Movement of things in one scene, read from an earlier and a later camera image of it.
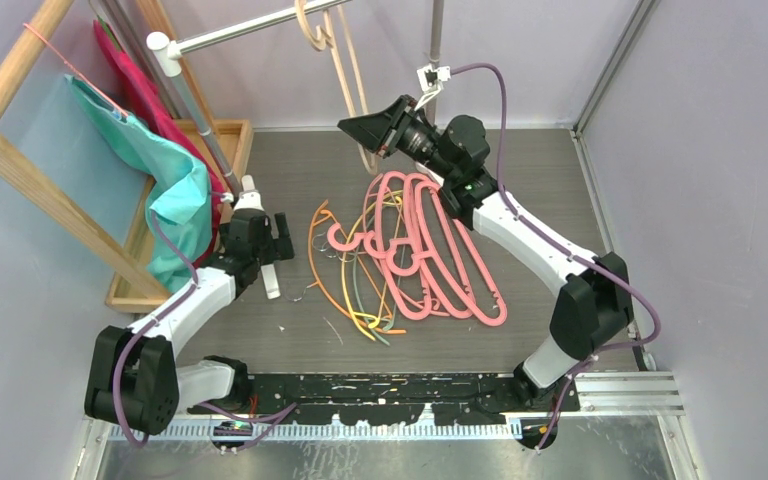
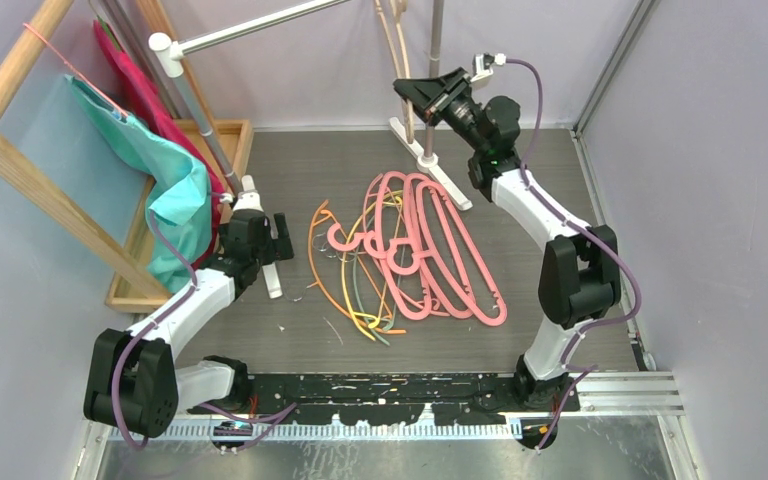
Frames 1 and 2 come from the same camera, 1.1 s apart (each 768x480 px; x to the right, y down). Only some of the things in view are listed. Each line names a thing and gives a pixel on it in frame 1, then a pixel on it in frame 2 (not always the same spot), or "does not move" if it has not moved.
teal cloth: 180,193 does not move
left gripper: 278,249 does not move
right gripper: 383,132 to 425,92
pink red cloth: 145,101 does not move
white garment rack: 171,50 does not move
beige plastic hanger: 323,43 to 404,69
